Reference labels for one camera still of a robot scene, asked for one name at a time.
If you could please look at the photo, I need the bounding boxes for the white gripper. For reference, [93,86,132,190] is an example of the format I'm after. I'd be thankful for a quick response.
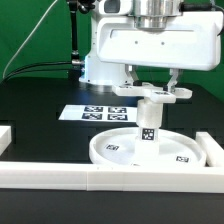
[96,0,224,93]

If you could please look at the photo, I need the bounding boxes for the paper sheet with markers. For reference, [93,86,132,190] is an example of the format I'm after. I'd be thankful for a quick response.
[59,105,137,122]

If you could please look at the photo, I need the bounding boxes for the white left fence block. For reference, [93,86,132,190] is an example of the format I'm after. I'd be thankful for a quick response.
[0,126,12,155]

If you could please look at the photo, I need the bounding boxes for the white front fence bar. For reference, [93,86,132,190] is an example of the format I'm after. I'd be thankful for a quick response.
[0,162,224,193]

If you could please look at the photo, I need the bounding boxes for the white round table top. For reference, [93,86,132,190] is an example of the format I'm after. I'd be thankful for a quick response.
[89,127,206,168]

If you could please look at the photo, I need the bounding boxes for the grey cable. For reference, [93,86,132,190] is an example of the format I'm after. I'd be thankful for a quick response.
[1,0,59,80]

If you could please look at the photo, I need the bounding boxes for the white cross-shaped table base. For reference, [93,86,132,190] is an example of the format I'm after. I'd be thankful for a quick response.
[112,83,192,104]

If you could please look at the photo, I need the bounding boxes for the black camera stand pole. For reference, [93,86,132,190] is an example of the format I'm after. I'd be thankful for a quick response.
[66,0,96,66]

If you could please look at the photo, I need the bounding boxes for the white fence bar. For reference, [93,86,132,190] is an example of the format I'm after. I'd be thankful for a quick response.
[196,132,224,168]
[0,162,224,193]

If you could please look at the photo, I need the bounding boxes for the black cables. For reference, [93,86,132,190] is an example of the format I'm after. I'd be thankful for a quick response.
[0,60,74,85]

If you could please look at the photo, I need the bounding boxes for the white right fence bar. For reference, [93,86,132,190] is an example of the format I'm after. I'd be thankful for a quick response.
[196,132,224,168]

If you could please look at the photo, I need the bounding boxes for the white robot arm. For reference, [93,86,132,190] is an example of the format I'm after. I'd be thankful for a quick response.
[80,0,224,91]

